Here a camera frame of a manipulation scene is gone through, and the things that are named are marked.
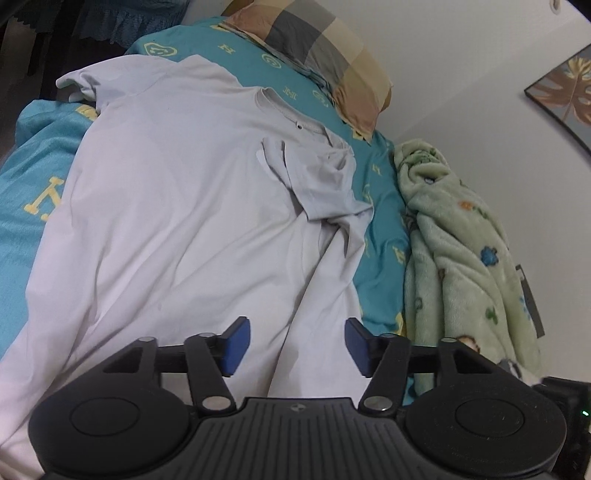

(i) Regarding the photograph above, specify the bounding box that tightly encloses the teal printed bedsheet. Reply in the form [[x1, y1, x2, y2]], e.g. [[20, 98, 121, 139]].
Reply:
[[0, 16, 411, 407]]

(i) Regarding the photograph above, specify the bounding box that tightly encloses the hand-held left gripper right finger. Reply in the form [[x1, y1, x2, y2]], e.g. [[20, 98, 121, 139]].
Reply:
[[344, 318, 497, 415]]

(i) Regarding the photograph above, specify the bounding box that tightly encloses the grey wall socket plate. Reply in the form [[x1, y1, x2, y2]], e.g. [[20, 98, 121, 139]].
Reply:
[[515, 264, 546, 340]]

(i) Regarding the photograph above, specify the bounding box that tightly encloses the framed leaf picture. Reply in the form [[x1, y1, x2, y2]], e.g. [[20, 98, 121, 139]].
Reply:
[[524, 44, 591, 155]]

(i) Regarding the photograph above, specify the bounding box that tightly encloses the green printed fleece blanket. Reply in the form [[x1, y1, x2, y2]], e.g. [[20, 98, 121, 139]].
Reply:
[[392, 138, 543, 407]]

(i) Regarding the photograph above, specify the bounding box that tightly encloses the white t-shirt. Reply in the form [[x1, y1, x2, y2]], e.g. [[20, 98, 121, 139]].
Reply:
[[0, 55, 375, 480]]

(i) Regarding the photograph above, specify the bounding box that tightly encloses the plaid pillow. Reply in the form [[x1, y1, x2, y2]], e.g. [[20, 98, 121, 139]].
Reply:
[[222, 0, 393, 141]]

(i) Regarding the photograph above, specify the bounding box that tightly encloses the dark teal ruffled cloth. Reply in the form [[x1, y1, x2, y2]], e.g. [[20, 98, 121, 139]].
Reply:
[[69, 0, 191, 49]]

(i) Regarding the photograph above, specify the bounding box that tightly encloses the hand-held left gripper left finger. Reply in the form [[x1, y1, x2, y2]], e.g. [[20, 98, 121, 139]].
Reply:
[[98, 316, 251, 414]]

